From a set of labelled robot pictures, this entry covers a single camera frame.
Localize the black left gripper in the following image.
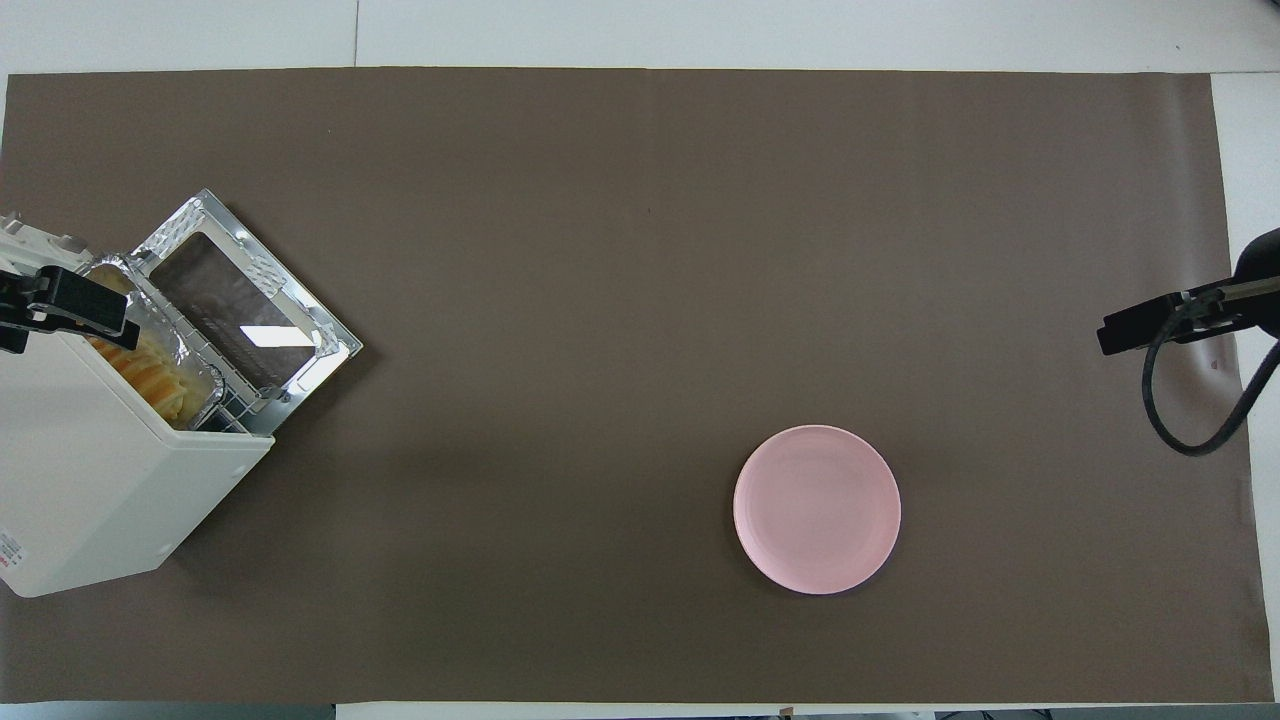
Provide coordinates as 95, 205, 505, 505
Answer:
0, 265, 142, 357

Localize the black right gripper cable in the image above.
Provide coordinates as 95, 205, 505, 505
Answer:
1142, 293, 1280, 459

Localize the brown table mat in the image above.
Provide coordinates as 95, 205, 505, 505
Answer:
0, 67, 1276, 704

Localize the pink round plate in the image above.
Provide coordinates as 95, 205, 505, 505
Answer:
733, 425, 902, 597

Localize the aluminium foil tray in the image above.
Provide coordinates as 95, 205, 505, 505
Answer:
80, 254, 227, 432

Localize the sliced orange bread loaf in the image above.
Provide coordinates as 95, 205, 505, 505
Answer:
88, 290, 217, 422

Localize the cream toaster oven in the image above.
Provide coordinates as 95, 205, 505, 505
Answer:
0, 212, 276, 599

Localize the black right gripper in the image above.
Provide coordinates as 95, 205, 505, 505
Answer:
1096, 227, 1280, 357

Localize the oven wire rack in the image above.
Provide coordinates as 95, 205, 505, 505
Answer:
185, 385, 273, 434

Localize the glass oven door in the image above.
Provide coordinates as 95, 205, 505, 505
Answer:
130, 189, 364, 437

